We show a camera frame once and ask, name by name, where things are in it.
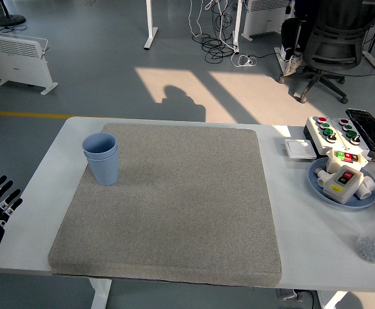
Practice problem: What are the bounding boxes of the blue ribbed plastic cup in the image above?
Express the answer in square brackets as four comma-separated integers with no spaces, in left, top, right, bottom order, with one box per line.
[82,132,118,158]
[84,145,120,187]

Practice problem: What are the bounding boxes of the grey-brown mat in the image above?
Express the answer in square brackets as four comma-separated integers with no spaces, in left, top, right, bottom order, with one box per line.
[48,122,283,287]

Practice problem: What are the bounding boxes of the white desk foot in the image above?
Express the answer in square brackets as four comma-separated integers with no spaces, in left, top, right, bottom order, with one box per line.
[273,46,288,78]

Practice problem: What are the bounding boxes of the white push-button control box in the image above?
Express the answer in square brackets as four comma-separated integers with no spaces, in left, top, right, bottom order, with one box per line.
[331,117,374,152]
[303,115,346,158]

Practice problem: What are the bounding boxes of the white switch box red button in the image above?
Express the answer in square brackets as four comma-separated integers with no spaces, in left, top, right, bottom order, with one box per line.
[322,164,364,205]

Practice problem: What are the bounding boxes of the black fan base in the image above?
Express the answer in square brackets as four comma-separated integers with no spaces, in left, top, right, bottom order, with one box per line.
[0,0,26,27]

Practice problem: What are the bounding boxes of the black cable tangle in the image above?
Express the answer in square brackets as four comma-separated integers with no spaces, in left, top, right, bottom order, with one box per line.
[201,0,240,64]

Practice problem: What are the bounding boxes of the white table leg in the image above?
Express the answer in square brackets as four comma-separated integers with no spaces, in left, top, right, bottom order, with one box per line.
[87,278,113,309]
[318,291,348,309]

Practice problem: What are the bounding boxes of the blue plate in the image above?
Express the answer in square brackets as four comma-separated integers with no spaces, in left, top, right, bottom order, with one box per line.
[307,156,375,211]

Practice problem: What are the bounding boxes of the white panel heater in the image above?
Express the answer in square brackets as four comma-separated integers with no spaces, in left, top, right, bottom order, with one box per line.
[240,0,296,41]
[0,31,59,96]

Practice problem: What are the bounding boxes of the white box green red labels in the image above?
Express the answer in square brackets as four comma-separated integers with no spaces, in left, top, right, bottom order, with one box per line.
[325,147,369,173]

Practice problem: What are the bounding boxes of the white wall switch panel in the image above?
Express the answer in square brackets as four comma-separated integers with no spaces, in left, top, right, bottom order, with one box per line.
[284,138,318,160]

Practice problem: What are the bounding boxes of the white pipe fitting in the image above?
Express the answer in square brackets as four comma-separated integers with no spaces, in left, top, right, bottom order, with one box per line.
[314,166,332,187]
[354,175,375,200]

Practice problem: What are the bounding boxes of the black office chair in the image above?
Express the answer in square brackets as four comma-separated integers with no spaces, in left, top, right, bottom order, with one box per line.
[279,0,375,104]

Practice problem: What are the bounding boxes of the person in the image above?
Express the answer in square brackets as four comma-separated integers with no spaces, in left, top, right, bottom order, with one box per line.
[280,0,327,77]

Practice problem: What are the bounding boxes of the white cable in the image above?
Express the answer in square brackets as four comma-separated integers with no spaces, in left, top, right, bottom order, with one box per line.
[187,0,204,38]

